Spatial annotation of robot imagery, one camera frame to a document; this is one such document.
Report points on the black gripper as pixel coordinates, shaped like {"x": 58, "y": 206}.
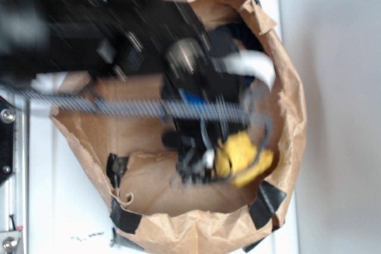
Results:
{"x": 193, "y": 76}

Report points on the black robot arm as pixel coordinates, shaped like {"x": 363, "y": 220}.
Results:
{"x": 116, "y": 39}

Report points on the yellow cloth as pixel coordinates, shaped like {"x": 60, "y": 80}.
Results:
{"x": 240, "y": 161}

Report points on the black metal bracket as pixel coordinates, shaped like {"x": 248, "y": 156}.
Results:
{"x": 7, "y": 140}

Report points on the brown paper bag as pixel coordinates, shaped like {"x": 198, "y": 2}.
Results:
{"x": 131, "y": 169}

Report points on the aluminium frame rail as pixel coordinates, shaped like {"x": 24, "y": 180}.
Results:
{"x": 15, "y": 192}

